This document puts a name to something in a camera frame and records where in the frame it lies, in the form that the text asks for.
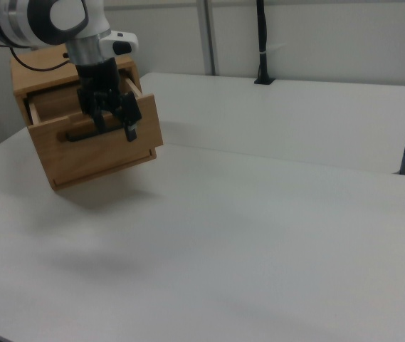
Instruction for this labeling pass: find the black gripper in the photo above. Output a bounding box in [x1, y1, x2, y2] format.
[75, 57, 142, 143]

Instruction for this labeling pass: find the wooden drawer with slot handle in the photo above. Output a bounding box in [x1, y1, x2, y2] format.
[27, 73, 164, 185]
[51, 148, 156, 189]

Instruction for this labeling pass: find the wooden two-drawer cabinet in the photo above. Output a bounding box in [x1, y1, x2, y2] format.
[11, 46, 158, 192]

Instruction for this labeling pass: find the black clamped pole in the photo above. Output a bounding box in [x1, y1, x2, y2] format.
[253, 0, 277, 86]

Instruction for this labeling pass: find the white zip tie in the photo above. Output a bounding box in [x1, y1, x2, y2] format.
[260, 43, 287, 56]

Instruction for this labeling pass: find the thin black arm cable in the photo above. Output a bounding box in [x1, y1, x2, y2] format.
[9, 47, 72, 72]

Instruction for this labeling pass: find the grey metal partition post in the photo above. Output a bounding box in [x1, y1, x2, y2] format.
[196, 0, 221, 76]

